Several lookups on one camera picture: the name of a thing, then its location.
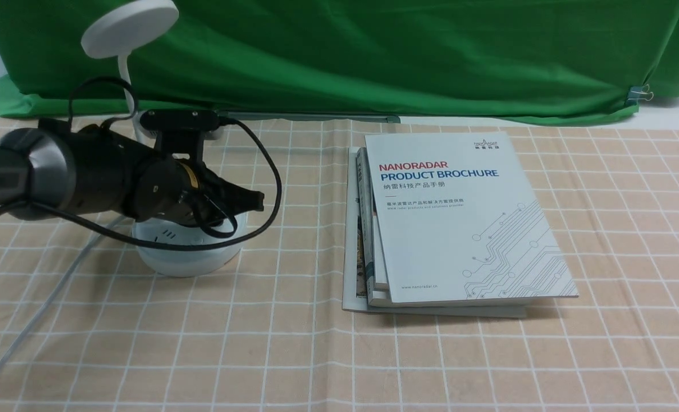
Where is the bottom booklet in stack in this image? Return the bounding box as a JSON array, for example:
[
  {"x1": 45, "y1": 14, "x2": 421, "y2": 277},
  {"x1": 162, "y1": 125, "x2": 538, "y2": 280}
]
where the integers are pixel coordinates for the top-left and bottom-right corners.
[{"x1": 342, "y1": 146, "x2": 527, "y2": 319}]

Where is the green backdrop cloth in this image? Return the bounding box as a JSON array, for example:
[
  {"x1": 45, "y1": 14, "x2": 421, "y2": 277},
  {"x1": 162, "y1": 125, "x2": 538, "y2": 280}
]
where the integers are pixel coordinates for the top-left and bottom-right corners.
[{"x1": 0, "y1": 1, "x2": 679, "y2": 126}]

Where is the black camera cable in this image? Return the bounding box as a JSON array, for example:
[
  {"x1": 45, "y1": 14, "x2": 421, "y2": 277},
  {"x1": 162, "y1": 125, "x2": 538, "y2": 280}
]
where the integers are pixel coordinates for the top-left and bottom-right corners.
[{"x1": 0, "y1": 77, "x2": 283, "y2": 252}]

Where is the binder clip on cloth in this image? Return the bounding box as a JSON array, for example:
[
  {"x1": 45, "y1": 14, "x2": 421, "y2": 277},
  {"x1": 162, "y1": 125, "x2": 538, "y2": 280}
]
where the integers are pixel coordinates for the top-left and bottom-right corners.
[{"x1": 625, "y1": 84, "x2": 654, "y2": 106}]

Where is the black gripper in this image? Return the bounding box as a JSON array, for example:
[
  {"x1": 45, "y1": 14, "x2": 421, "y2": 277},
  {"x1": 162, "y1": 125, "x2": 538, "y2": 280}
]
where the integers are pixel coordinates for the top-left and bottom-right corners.
[{"x1": 130, "y1": 157, "x2": 264, "y2": 225}]

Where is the grey lamp power cable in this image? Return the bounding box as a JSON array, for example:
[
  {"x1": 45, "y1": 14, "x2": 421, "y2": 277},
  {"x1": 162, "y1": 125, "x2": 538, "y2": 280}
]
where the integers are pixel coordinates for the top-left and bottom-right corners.
[{"x1": 0, "y1": 216, "x2": 128, "y2": 412}]

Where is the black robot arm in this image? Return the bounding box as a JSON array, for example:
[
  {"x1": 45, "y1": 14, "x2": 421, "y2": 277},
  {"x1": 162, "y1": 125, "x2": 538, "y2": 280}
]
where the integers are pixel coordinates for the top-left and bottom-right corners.
[{"x1": 0, "y1": 120, "x2": 264, "y2": 227}]

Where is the booklet in stack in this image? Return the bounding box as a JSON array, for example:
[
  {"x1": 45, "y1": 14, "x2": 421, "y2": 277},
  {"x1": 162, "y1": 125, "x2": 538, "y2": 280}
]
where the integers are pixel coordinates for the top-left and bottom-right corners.
[
  {"x1": 343, "y1": 148, "x2": 535, "y2": 318},
  {"x1": 342, "y1": 146, "x2": 527, "y2": 319}
]

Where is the beige checkered tablecloth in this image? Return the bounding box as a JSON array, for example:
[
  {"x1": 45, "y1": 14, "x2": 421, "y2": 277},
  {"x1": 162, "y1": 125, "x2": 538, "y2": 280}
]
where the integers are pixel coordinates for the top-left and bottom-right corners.
[{"x1": 0, "y1": 120, "x2": 679, "y2": 411}]

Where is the middle booklet in stack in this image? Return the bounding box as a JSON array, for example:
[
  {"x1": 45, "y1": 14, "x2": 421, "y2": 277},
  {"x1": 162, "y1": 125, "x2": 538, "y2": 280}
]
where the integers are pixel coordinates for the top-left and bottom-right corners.
[{"x1": 343, "y1": 148, "x2": 535, "y2": 318}]

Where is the white Nanoradar product brochure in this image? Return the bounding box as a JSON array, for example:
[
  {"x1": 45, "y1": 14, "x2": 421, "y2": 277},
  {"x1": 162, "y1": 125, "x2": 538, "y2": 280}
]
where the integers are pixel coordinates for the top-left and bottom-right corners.
[{"x1": 357, "y1": 132, "x2": 579, "y2": 307}]

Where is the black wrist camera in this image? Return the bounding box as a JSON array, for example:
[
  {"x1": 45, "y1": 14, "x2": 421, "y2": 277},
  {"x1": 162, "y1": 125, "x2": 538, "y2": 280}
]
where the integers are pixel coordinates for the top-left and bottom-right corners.
[{"x1": 136, "y1": 109, "x2": 224, "y2": 161}]

